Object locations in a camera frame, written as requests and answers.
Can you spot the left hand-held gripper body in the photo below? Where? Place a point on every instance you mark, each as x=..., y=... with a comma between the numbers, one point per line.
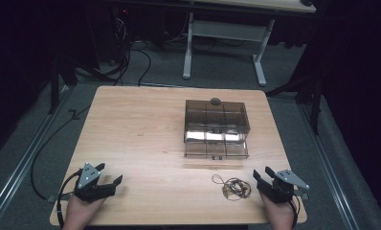
x=89, y=179

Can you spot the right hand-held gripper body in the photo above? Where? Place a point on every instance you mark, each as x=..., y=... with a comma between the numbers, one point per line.
x=282, y=187

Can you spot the clear brown drawer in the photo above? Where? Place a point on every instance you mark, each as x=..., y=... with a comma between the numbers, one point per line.
x=215, y=148

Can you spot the clear brown storage box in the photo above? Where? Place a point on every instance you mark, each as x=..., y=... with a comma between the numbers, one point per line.
x=215, y=116

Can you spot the person's right hand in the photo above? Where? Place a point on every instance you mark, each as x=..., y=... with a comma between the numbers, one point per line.
x=279, y=214

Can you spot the person's left hand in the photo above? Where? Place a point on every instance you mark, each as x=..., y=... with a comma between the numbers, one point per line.
x=81, y=212

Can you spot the dark round knob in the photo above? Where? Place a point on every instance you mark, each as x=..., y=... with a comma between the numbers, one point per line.
x=215, y=101

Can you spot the black metal stand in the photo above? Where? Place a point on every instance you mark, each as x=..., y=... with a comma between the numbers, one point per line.
x=59, y=80
x=314, y=96

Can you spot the white-legged desk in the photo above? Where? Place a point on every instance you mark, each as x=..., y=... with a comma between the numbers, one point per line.
x=225, y=32

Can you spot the dark device with red light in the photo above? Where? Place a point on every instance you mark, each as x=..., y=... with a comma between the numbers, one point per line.
x=124, y=11

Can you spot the grey floor rail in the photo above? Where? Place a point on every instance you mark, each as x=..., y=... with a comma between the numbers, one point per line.
x=330, y=172
x=26, y=159

